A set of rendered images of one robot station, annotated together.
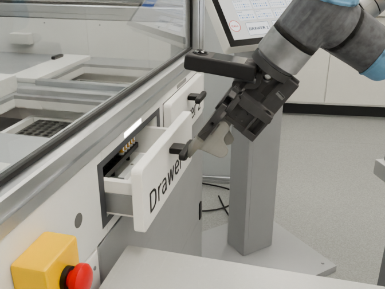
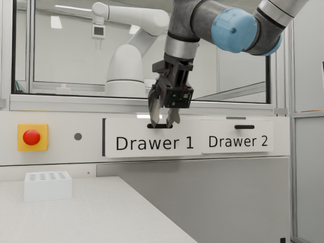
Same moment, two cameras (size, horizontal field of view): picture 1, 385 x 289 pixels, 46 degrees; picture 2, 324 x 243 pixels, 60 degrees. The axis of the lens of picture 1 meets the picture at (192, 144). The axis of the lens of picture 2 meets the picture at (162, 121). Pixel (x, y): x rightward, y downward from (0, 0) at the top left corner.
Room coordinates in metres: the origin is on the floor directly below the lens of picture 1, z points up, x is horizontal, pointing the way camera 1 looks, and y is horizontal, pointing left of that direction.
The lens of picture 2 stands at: (0.30, -0.65, 0.89)
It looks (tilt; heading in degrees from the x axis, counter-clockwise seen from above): 2 degrees up; 56
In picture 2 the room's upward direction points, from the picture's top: straight up
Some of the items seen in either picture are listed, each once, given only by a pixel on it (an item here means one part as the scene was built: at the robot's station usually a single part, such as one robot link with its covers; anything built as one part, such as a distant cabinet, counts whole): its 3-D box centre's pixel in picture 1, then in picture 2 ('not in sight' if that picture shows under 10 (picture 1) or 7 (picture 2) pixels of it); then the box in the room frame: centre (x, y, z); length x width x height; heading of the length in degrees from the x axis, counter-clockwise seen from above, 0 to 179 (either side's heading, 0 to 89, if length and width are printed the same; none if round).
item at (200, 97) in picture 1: (196, 97); (242, 127); (1.05, -0.01, 0.91); 0.07 x 0.04 x 0.01; 165
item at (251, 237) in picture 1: (263, 150); not in sight; (1.63, -0.28, 0.51); 0.50 x 0.45 x 1.02; 31
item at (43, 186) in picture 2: not in sight; (47, 184); (0.42, -0.02, 0.78); 0.12 x 0.08 x 0.04; 81
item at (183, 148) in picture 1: (180, 148); (158, 126); (0.73, 0.02, 0.91); 0.07 x 0.04 x 0.01; 165
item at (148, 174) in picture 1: (167, 163); (155, 137); (0.74, 0.05, 0.87); 0.29 x 0.02 x 0.11; 165
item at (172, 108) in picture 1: (185, 108); (237, 136); (1.05, 0.02, 0.87); 0.29 x 0.02 x 0.11; 165
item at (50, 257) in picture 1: (50, 274); (33, 137); (0.43, 0.17, 0.88); 0.07 x 0.05 x 0.07; 165
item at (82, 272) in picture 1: (76, 280); (32, 137); (0.42, 0.13, 0.88); 0.04 x 0.03 x 0.04; 165
